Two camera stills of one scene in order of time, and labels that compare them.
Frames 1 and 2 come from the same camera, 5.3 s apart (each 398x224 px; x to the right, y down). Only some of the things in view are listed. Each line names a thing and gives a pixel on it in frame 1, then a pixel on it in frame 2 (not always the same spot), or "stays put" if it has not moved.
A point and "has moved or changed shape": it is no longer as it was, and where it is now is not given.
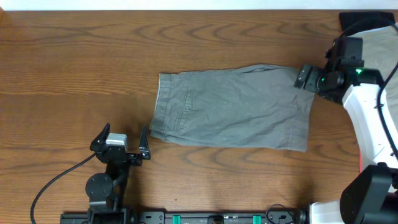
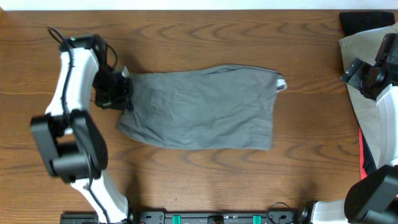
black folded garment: [352, 22] stays put
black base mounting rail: [294, 216] stays put
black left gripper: [131, 157] to [123, 92]
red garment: [360, 161] stays put
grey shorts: [256, 106] has moved or changed shape
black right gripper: [305, 76] to [352, 73]
